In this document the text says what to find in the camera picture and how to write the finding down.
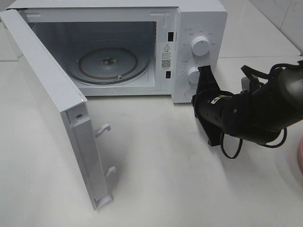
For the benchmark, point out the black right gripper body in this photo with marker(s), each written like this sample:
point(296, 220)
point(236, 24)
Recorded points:
point(213, 106)

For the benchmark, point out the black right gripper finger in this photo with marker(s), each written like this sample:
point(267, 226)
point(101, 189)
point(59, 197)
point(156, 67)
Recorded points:
point(206, 80)

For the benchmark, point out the white microwave knob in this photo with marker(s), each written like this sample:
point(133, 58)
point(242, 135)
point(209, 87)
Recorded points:
point(193, 75)
point(200, 45)

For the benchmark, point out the round white door button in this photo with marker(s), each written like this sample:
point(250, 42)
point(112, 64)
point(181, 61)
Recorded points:
point(190, 93)

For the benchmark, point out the pink plate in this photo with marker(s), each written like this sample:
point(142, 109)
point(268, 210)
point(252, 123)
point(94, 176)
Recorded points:
point(300, 156)

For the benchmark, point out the white microwave door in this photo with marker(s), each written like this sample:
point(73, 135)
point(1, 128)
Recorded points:
point(62, 106)

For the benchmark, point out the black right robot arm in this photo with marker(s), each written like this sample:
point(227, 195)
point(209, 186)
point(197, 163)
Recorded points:
point(273, 103)

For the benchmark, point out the white microwave oven body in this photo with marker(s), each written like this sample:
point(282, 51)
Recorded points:
point(162, 29)

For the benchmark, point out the glass microwave turntable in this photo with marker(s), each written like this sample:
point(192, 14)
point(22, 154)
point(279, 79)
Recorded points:
point(106, 66)

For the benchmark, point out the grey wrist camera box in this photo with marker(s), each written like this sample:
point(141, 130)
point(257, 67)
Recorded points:
point(212, 131)

